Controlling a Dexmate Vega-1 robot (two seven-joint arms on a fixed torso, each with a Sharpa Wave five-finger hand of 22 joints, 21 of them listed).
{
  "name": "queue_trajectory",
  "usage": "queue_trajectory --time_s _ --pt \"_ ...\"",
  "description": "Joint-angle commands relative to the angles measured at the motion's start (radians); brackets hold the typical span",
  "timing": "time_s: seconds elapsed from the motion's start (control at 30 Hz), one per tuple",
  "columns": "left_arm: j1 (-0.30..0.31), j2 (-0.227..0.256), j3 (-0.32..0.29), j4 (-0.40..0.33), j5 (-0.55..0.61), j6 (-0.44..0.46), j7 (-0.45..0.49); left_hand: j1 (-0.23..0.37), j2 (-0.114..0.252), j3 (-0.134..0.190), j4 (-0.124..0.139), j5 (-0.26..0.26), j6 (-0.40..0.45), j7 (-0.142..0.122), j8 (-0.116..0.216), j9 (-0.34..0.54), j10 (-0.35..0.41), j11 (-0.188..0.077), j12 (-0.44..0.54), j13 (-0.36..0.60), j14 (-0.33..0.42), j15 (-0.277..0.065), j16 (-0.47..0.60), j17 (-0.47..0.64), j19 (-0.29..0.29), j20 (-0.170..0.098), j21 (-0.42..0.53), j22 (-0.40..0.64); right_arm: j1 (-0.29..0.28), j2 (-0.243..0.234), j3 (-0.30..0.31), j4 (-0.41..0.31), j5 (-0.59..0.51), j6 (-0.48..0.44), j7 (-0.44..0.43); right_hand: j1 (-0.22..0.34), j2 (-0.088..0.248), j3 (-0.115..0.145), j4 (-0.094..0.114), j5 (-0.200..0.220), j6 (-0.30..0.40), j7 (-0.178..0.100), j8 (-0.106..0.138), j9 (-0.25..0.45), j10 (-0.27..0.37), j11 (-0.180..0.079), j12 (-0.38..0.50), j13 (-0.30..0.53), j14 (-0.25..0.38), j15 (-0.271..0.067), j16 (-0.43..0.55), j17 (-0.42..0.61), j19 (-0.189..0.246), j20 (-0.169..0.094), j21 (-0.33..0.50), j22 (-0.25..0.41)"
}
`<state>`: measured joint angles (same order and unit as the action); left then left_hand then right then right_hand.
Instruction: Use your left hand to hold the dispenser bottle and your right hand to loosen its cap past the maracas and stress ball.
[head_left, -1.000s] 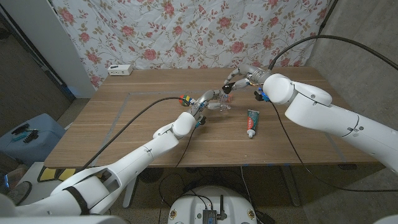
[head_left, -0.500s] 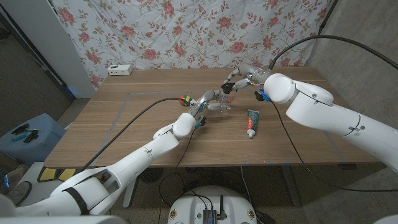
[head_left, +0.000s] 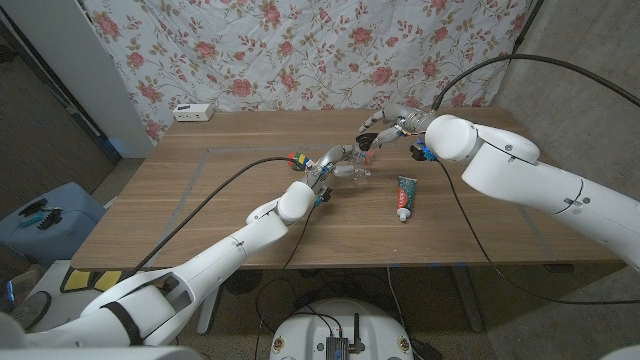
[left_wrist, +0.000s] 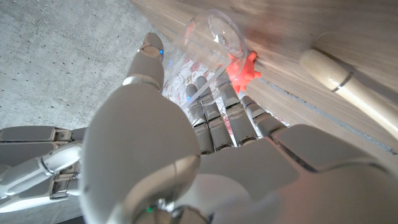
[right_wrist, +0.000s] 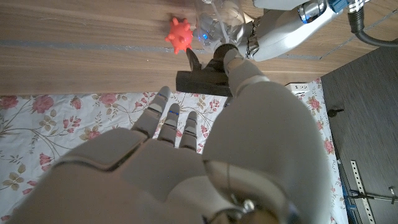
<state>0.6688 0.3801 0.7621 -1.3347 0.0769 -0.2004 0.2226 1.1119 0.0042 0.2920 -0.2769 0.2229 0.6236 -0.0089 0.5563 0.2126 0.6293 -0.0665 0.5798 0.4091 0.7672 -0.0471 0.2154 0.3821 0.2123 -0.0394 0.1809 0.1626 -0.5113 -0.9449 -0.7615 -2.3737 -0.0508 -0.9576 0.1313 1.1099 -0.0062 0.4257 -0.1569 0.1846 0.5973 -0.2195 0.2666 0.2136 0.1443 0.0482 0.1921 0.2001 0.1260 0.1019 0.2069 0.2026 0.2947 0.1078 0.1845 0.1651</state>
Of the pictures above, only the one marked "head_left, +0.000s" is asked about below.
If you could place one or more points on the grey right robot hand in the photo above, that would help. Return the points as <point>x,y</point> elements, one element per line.
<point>412,120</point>

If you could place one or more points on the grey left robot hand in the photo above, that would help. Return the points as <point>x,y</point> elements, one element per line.
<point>327,157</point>

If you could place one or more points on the clear plastic dispenser bottle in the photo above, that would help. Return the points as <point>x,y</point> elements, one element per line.
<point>361,160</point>

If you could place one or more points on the black spray cap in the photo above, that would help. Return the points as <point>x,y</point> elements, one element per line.
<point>366,140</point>

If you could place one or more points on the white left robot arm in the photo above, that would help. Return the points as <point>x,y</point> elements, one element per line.
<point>235,245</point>

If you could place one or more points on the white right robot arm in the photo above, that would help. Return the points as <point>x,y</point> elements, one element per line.
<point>525,170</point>

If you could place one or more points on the striped wooden maraca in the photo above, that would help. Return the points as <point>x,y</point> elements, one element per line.
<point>297,161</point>

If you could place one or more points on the toothpaste tube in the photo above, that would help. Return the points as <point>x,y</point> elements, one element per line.
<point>406,195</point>

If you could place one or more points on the floral backdrop cloth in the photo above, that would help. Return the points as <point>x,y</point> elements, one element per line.
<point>310,60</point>

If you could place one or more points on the white power strip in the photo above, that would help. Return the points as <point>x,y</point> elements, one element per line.
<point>192,112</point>

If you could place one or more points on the black backdrop stand pole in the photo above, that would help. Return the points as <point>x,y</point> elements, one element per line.
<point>525,25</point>

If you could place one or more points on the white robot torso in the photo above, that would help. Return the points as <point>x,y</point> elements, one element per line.
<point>310,330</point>

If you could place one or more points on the metal table leg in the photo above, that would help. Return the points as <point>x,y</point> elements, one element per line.
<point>207,310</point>
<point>467,305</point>

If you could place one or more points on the blue storage bin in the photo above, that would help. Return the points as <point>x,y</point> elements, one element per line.
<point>75,210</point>

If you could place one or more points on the yellow black floor mat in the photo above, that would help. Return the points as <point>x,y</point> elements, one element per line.
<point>75,281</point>

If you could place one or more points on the black comb tool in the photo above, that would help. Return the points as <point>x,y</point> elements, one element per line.
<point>50,220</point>

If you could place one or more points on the black clamp tool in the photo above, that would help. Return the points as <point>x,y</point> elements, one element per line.
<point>32,206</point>

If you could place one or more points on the grey shoe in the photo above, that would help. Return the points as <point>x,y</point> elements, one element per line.
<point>30,310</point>

